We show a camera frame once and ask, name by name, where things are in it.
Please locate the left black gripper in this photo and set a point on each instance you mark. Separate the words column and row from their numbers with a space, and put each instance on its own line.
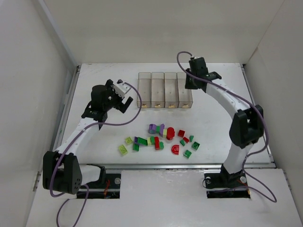
column 119, row 101

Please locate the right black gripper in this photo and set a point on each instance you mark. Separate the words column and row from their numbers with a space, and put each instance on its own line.
column 210, row 77

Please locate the red square lego brick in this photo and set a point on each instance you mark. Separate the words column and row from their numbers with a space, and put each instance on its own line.
column 181, row 133

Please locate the green square lego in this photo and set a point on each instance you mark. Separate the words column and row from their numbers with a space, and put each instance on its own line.
column 195, row 146
column 187, row 154

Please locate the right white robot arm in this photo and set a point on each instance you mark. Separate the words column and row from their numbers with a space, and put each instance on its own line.
column 245, row 130

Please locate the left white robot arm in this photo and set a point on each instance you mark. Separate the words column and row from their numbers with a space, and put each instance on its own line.
column 62, row 172

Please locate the purple lime lego cluster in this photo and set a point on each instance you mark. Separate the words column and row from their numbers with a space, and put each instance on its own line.
column 157, row 129

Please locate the red green lego stack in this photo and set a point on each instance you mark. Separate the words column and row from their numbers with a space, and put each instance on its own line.
column 155, row 141

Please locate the red round lego stack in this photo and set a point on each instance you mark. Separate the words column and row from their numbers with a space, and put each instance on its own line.
column 170, row 133

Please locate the red arch lego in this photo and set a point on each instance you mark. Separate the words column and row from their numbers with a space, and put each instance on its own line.
column 175, row 149

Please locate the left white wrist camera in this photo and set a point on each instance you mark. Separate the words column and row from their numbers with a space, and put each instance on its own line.
column 121, row 88

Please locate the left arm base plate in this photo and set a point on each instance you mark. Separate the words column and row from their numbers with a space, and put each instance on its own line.
column 107, row 189

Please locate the aluminium rail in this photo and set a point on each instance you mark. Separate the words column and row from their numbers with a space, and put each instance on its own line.
column 180, row 166

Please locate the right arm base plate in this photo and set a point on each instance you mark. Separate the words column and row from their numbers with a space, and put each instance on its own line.
column 220, row 186

